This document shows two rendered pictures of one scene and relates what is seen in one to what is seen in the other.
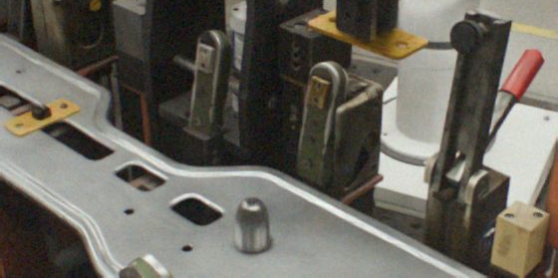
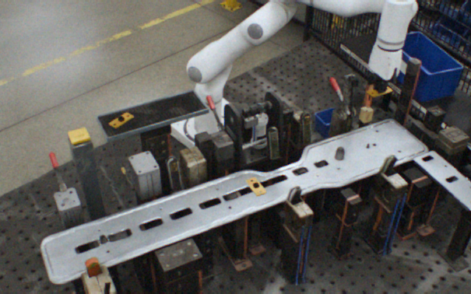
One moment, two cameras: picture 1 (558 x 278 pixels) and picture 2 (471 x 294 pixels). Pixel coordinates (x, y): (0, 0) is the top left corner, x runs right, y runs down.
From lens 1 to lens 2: 1.81 m
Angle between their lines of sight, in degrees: 53
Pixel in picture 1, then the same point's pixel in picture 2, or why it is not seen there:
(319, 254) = (347, 148)
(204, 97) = (275, 146)
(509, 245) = (368, 116)
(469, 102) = (348, 96)
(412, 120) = (213, 128)
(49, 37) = (200, 176)
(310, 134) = (306, 132)
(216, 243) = (337, 162)
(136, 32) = (230, 150)
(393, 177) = not seen: hidden behind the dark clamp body
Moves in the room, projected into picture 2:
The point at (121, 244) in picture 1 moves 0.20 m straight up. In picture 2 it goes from (332, 179) to (340, 134)
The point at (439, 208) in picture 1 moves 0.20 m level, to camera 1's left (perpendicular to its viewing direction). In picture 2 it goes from (345, 122) to (330, 154)
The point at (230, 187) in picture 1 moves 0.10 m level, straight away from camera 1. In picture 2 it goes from (313, 155) to (286, 150)
